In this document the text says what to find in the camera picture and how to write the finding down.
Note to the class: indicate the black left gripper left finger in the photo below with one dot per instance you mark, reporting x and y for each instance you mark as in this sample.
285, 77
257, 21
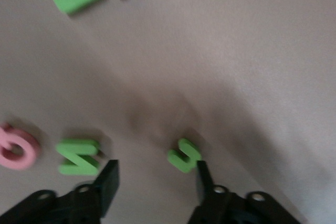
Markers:
84, 203

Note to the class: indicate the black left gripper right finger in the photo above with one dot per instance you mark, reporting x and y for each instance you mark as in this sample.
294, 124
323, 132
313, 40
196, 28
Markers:
225, 208

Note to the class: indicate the green foam letter N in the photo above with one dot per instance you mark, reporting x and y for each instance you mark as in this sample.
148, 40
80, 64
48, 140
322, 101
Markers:
77, 157

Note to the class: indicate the green foam letter U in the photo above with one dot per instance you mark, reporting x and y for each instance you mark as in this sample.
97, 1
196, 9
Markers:
181, 165

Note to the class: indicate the pink foam letter Q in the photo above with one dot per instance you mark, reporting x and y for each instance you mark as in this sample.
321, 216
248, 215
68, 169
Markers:
25, 159

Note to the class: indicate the brown table mat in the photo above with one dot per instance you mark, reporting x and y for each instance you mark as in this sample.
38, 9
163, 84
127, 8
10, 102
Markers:
210, 64

